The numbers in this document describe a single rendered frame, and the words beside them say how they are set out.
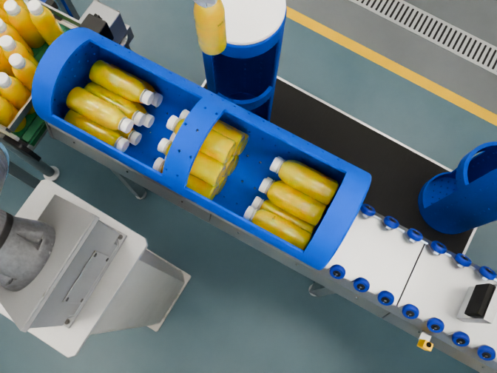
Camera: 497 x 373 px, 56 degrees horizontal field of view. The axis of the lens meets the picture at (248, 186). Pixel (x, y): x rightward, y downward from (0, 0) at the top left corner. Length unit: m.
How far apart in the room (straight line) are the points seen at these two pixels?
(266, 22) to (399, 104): 1.31
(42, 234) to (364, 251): 0.87
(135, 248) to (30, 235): 0.26
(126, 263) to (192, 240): 1.17
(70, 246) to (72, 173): 1.58
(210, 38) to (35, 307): 0.66
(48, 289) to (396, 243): 0.95
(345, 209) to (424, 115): 1.64
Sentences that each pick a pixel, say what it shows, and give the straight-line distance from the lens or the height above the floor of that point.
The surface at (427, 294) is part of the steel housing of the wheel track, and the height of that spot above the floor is 0.93.
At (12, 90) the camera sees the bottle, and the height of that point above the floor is 1.05.
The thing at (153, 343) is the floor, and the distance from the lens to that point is 2.33.
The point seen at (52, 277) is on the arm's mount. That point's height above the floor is 1.38.
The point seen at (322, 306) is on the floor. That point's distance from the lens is 2.32.
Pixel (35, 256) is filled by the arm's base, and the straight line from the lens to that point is 1.02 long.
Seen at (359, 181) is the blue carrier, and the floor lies 1.21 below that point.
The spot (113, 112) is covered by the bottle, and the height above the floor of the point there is 1.13.
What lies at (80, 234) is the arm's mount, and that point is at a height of 1.38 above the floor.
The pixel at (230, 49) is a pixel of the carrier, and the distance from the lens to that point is 1.50.
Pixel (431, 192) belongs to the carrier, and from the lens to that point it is 2.37.
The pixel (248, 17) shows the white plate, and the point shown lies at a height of 1.04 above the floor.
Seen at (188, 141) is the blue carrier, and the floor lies 1.23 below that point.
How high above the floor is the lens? 2.29
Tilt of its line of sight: 75 degrees down
